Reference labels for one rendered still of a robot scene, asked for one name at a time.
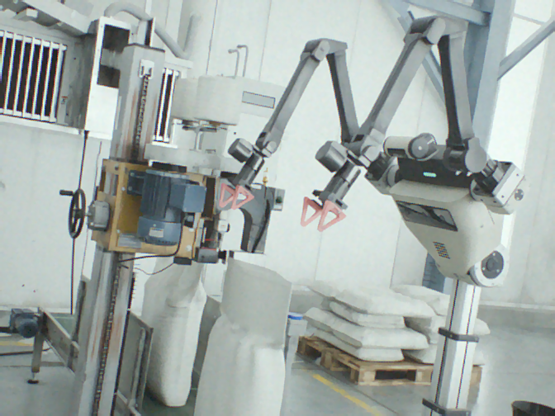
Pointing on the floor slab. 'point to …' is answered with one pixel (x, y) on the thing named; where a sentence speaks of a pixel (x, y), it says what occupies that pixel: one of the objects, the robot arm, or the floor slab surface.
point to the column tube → (127, 91)
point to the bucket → (531, 408)
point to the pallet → (330, 357)
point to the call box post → (287, 366)
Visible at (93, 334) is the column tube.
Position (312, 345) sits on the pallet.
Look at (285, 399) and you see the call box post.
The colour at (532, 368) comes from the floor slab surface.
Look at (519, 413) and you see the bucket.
